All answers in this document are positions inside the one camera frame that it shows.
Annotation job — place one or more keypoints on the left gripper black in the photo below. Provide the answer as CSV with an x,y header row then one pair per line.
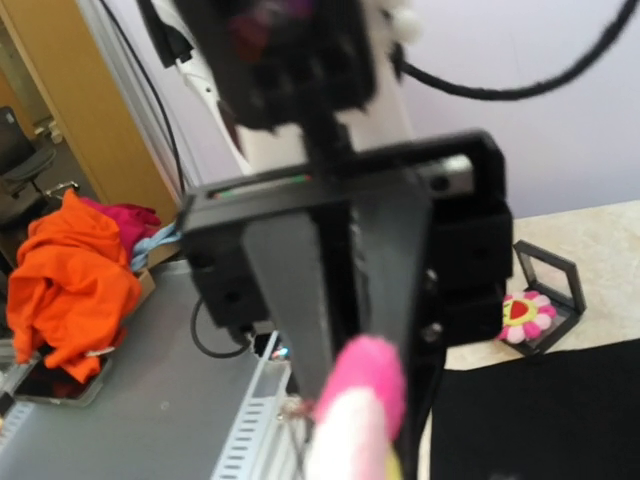
x,y
410,242

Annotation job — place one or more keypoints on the flower brooch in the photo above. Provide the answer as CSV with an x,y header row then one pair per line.
x,y
526,316
359,414

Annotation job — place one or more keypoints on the black t-shirt blue logo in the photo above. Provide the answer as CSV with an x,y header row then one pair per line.
x,y
566,415

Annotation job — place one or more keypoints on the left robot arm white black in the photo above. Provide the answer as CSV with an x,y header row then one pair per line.
x,y
200,75

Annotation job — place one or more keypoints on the cardboard box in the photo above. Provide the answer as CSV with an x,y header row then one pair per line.
x,y
156,257

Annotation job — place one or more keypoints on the magenta cloth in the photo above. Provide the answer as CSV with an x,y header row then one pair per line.
x,y
135,222

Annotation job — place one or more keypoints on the orange cloth pile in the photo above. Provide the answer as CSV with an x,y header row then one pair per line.
x,y
71,289

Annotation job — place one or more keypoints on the black office chair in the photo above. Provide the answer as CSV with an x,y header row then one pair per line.
x,y
21,160

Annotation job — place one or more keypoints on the black phone left table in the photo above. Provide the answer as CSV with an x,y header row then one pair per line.
x,y
56,386

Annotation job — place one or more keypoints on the front aluminium rail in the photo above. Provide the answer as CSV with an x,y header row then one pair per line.
x,y
269,435

